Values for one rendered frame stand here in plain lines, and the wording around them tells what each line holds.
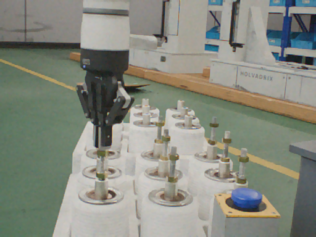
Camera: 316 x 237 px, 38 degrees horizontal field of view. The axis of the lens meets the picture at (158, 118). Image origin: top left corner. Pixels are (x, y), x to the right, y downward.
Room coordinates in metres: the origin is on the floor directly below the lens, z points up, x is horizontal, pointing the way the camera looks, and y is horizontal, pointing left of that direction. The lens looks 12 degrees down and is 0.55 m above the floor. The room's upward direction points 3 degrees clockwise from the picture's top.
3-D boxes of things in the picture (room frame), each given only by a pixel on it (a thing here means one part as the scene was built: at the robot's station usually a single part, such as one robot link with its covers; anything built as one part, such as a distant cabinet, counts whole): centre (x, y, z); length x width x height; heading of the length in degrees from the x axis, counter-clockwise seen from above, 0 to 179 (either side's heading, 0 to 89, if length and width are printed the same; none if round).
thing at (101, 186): (0.72, 0.09, 0.26); 0.02 x 0.02 x 0.03
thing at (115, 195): (0.72, 0.09, 0.25); 0.08 x 0.08 x 0.01
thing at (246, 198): (0.57, -0.12, 0.32); 0.04 x 0.04 x 0.02
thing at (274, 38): (6.71, -1.72, 0.36); 0.50 x 0.38 x 0.21; 124
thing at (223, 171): (0.86, -0.13, 0.26); 0.02 x 0.02 x 0.03
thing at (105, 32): (0.73, 0.08, 0.53); 0.11 x 0.09 x 0.06; 133
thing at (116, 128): (1.26, 0.15, 0.16); 0.10 x 0.10 x 0.18
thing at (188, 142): (1.27, -0.08, 0.16); 0.10 x 0.10 x 0.18
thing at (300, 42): (6.29, -2.01, 0.36); 0.50 x 0.38 x 0.21; 125
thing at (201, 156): (0.98, -0.12, 0.25); 0.08 x 0.08 x 0.01
